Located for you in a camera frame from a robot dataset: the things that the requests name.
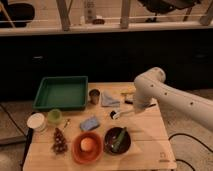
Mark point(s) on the blue sponge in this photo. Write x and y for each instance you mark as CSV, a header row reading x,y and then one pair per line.
x,y
89,124

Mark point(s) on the white handled dish brush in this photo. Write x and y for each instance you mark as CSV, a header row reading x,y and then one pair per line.
x,y
115,114

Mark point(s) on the green vegetable in bowl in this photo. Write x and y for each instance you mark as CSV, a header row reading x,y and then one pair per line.
x,y
117,142

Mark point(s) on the folded grey blue cloth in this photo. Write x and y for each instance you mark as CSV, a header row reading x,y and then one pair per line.
x,y
108,101

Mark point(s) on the dark brown bowl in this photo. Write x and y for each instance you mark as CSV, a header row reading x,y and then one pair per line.
x,y
111,135

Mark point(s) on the small metal cup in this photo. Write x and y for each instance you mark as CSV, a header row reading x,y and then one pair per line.
x,y
94,95

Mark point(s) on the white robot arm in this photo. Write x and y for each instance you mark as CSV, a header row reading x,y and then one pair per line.
x,y
150,84

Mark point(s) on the black office chair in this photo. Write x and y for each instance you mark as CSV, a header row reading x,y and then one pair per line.
x,y
166,6

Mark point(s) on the yellow banana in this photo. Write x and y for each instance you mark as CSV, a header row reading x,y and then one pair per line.
x,y
128,92

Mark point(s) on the dark red round object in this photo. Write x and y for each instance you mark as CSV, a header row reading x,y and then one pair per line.
x,y
98,21

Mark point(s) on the white round container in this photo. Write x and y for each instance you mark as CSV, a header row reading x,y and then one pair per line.
x,y
37,122

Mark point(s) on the orange fruit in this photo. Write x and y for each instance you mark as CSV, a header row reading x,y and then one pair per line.
x,y
87,144

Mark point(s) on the green plastic tray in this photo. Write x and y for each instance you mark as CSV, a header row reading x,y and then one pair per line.
x,y
64,93

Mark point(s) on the green plastic cup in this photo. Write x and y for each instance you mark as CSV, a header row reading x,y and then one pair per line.
x,y
54,116

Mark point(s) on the orange bowl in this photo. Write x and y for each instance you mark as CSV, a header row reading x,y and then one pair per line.
x,y
82,157

